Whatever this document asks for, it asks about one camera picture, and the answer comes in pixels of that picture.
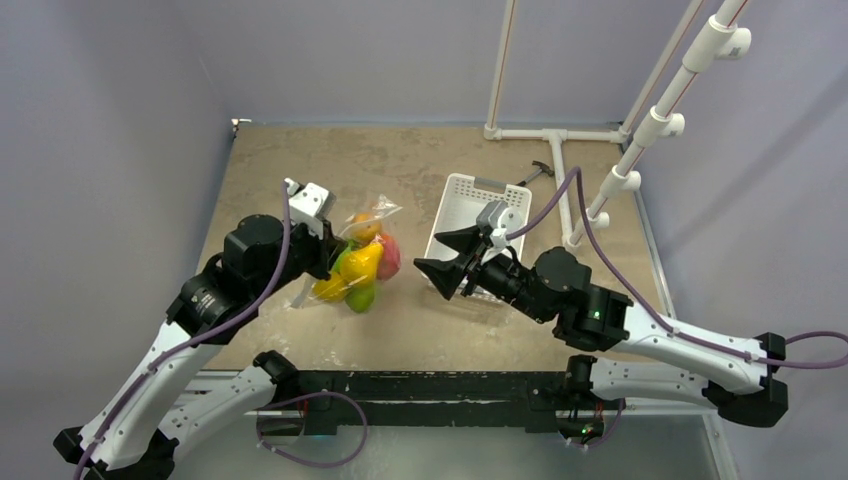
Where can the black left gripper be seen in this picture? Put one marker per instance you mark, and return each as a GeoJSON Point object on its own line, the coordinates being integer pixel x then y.
{"type": "Point", "coordinates": [325, 248]}

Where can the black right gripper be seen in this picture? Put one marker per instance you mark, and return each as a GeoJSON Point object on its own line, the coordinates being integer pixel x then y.
{"type": "Point", "coordinates": [475, 263]}

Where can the green ridged squash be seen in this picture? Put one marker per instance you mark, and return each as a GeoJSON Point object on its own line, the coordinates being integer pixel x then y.
{"type": "Point", "coordinates": [349, 248]}

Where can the yellow mango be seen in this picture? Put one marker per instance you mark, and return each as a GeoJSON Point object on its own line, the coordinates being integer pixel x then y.
{"type": "Point", "coordinates": [331, 290]}

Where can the white plastic basket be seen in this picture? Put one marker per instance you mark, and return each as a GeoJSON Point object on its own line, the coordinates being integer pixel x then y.
{"type": "Point", "coordinates": [463, 198]}

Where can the yellow bell pepper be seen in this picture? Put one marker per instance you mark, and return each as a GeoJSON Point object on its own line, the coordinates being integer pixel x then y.
{"type": "Point", "coordinates": [360, 267]}

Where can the clear zip top bag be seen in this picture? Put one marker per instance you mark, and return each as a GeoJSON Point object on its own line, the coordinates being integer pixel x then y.
{"type": "Point", "coordinates": [384, 208]}

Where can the red apple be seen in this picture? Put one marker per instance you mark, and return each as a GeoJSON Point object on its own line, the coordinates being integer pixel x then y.
{"type": "Point", "coordinates": [390, 262]}

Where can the green lime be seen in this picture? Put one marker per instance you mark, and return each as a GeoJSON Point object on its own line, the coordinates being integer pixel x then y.
{"type": "Point", "coordinates": [360, 299]}

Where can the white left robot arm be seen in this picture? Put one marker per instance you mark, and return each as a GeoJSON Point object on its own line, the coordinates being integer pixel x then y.
{"type": "Point", "coordinates": [139, 434]}

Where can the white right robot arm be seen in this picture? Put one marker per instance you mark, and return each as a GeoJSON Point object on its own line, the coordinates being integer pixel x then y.
{"type": "Point", "coordinates": [623, 350]}

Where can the black hammer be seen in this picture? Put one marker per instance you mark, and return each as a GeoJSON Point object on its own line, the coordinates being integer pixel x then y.
{"type": "Point", "coordinates": [540, 169]}

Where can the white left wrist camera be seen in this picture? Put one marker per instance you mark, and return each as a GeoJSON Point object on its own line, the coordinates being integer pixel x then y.
{"type": "Point", "coordinates": [309, 204]}

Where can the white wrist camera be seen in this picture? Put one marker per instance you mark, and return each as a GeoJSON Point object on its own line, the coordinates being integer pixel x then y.
{"type": "Point", "coordinates": [309, 204]}
{"type": "Point", "coordinates": [497, 220]}

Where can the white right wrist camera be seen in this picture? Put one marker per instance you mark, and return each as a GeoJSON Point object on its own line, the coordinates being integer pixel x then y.
{"type": "Point", "coordinates": [497, 220]}

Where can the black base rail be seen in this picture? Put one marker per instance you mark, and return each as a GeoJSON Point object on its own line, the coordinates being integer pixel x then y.
{"type": "Point", "coordinates": [538, 402]}

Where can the white pvc pipe frame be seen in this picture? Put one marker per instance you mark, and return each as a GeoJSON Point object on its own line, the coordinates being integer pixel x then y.
{"type": "Point", "coordinates": [653, 115]}

